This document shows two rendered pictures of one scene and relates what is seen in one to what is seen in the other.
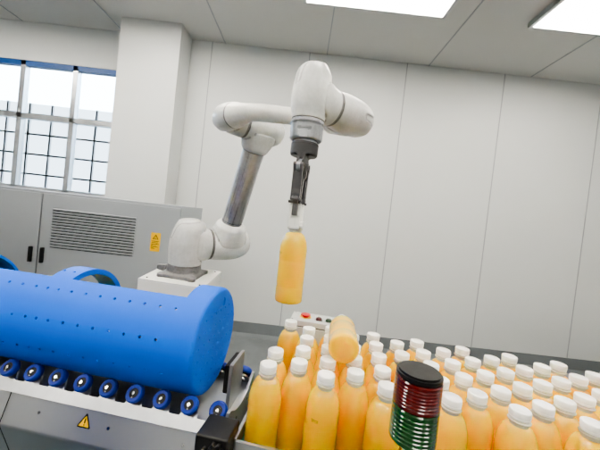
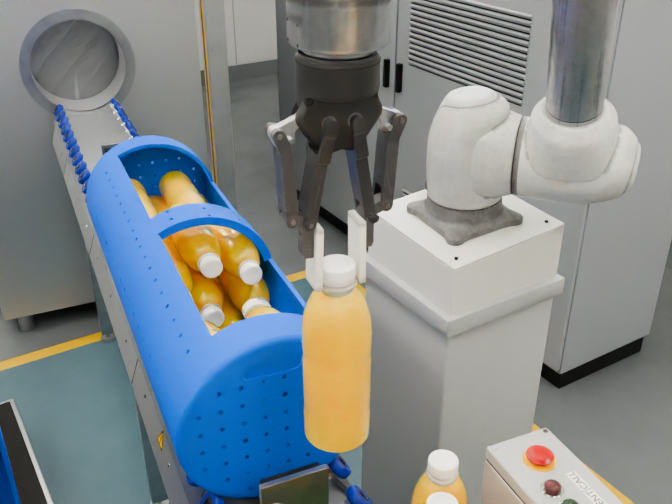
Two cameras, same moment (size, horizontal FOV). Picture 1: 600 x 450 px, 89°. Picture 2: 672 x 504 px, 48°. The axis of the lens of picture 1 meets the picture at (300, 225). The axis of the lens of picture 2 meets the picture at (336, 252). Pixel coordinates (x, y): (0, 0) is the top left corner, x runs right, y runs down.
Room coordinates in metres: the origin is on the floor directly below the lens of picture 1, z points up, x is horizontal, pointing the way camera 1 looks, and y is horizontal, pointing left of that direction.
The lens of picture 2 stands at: (0.48, -0.56, 1.82)
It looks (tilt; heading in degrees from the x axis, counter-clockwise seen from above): 28 degrees down; 58
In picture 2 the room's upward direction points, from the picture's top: straight up
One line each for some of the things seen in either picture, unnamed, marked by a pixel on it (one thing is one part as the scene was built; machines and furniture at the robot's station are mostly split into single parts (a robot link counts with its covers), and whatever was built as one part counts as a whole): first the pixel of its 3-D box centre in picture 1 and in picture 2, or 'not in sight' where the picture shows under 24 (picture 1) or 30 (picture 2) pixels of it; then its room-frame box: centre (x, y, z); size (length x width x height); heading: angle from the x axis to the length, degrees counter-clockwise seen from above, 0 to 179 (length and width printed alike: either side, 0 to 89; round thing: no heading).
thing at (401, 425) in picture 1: (413, 420); not in sight; (0.43, -0.19, 1.18); 0.06 x 0.06 x 0.05
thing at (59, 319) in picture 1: (78, 314); (196, 279); (0.91, 0.63, 1.09); 0.88 x 0.28 x 0.28; 82
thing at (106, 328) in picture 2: not in sight; (97, 272); (1.05, 2.16, 0.31); 0.06 x 0.06 x 0.63; 82
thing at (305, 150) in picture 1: (303, 159); (337, 99); (0.83, 0.01, 1.61); 0.08 x 0.07 x 0.09; 171
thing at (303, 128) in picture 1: (306, 132); (338, 15); (0.83, 0.01, 1.69); 0.09 x 0.09 x 0.06
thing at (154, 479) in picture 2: not in sight; (148, 427); (0.92, 1.19, 0.31); 0.06 x 0.06 x 0.63; 82
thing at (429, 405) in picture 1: (417, 390); not in sight; (0.43, -0.19, 1.23); 0.06 x 0.06 x 0.04
